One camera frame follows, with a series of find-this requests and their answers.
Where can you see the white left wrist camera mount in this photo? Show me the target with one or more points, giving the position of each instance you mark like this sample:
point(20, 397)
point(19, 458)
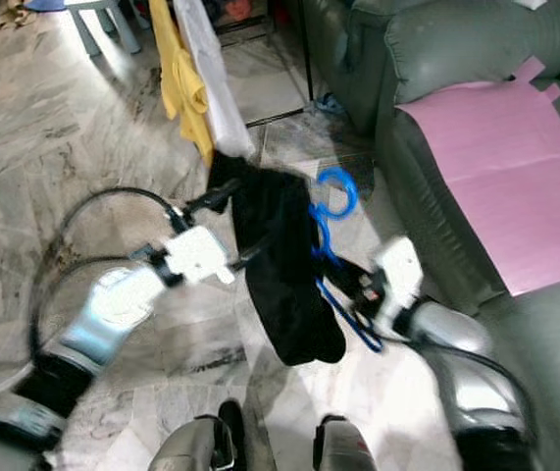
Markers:
point(201, 255)

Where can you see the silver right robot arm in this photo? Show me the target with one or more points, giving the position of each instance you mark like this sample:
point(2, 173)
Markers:
point(466, 339)

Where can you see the black garment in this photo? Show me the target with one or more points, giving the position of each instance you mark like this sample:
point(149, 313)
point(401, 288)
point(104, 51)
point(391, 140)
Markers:
point(289, 275)

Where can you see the pink foam mat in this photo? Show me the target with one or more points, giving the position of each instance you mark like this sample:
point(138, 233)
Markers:
point(505, 177)

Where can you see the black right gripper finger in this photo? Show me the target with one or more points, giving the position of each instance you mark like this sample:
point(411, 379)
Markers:
point(338, 273)

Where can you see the white garment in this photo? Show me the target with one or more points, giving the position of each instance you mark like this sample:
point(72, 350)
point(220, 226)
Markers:
point(221, 98)

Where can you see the robot left leg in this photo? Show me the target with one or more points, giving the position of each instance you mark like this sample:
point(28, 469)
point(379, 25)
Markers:
point(196, 446)

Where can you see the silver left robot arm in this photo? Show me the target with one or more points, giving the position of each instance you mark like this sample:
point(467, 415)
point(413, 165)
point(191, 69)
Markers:
point(123, 304)

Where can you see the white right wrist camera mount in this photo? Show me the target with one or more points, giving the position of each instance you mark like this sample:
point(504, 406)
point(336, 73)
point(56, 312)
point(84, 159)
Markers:
point(399, 270)

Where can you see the yellow garment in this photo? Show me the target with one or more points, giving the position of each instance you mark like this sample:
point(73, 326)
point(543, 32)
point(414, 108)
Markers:
point(181, 88)

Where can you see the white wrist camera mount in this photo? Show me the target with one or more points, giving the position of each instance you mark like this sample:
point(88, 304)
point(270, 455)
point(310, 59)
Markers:
point(399, 270)
point(201, 255)

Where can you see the beige crumpled cloth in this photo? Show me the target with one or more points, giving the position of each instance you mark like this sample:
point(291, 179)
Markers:
point(15, 15)

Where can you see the blue floor rug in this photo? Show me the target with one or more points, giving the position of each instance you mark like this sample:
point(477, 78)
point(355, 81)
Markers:
point(46, 4)

